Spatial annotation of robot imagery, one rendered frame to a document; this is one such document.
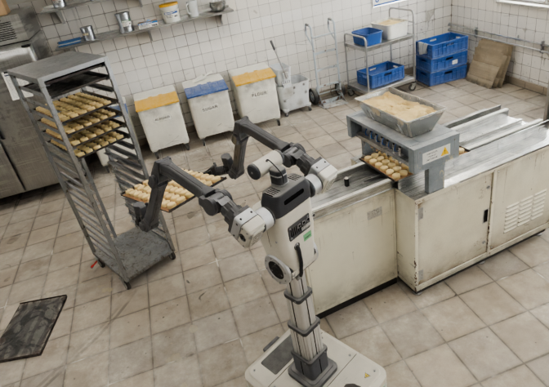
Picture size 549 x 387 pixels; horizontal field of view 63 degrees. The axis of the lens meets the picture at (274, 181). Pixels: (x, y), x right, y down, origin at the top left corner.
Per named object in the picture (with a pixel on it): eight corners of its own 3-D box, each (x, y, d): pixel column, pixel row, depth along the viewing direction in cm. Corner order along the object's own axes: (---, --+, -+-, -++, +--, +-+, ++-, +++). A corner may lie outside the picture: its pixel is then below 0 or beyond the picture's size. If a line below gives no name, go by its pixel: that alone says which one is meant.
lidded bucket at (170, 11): (181, 17, 576) (176, 0, 565) (183, 20, 555) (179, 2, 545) (162, 22, 572) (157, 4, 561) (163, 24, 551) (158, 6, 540)
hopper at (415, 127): (390, 105, 312) (389, 86, 305) (447, 129, 266) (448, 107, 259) (354, 117, 304) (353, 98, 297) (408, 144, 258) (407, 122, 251)
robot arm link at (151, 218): (155, 181, 199) (175, 173, 206) (148, 172, 201) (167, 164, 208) (143, 236, 228) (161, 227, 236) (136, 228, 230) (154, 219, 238)
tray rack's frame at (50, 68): (179, 256, 391) (109, 55, 304) (128, 291, 363) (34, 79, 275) (143, 233, 434) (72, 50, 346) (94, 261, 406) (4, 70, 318)
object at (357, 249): (372, 259, 353) (364, 160, 309) (399, 285, 325) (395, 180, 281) (293, 295, 334) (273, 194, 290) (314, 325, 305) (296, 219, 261)
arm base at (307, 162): (304, 183, 203) (310, 166, 194) (291, 171, 206) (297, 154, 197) (316, 174, 208) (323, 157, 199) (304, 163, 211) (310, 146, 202)
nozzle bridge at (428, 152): (387, 144, 336) (385, 101, 319) (457, 182, 276) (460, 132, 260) (350, 157, 327) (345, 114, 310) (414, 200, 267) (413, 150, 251)
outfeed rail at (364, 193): (537, 126, 322) (539, 117, 318) (542, 126, 319) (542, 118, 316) (290, 225, 266) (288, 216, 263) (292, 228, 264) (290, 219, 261)
